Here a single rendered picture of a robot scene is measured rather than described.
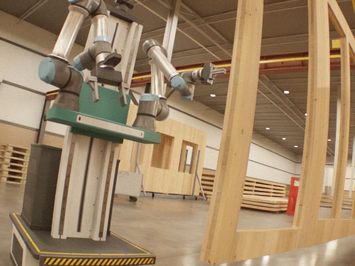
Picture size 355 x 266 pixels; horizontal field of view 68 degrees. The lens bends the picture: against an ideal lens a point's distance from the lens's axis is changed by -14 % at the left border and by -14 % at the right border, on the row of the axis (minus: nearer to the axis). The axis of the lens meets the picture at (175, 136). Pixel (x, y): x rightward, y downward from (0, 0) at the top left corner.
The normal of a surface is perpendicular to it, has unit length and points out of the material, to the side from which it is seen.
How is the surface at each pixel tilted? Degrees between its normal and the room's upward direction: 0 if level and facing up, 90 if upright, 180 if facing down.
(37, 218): 90
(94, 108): 90
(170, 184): 90
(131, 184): 90
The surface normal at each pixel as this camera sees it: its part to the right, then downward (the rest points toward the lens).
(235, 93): -0.70, -0.24
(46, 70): -0.48, -0.06
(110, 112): 0.63, -0.01
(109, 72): 0.69, -0.39
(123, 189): 0.29, -0.09
